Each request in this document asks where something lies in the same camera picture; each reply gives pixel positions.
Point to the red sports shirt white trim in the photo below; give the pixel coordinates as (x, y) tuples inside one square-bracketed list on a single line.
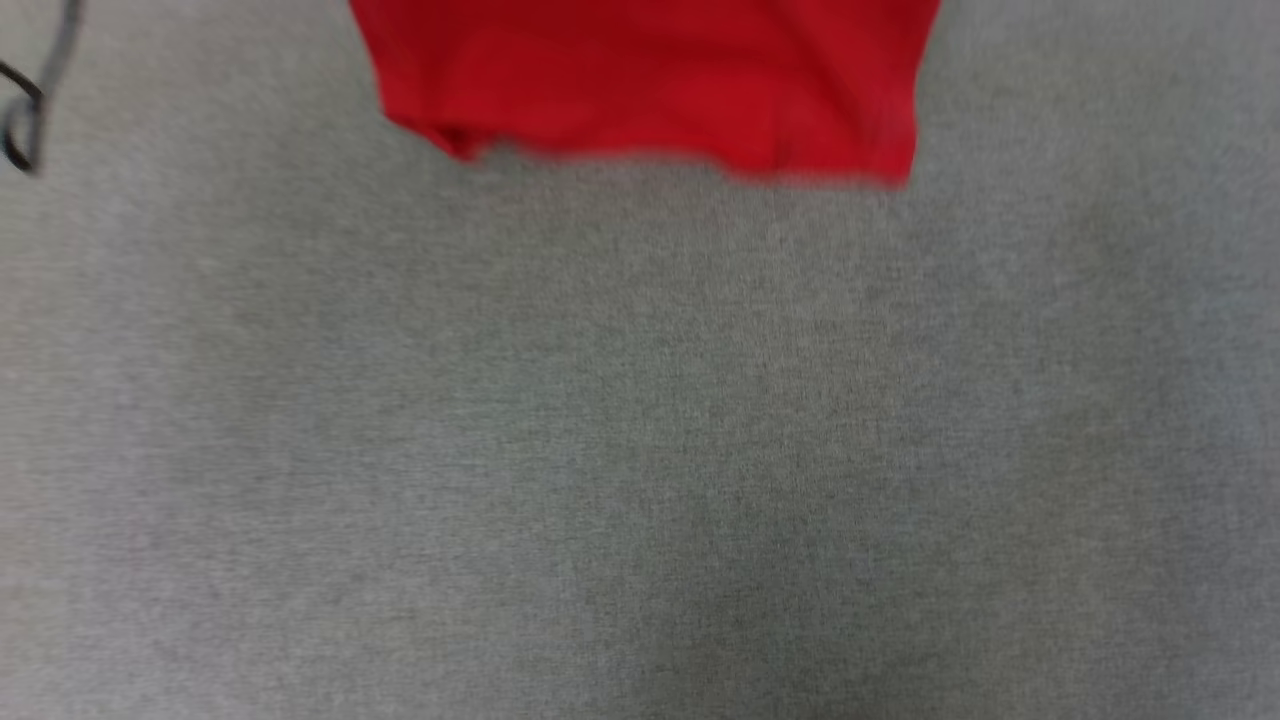
[(650, 75)]

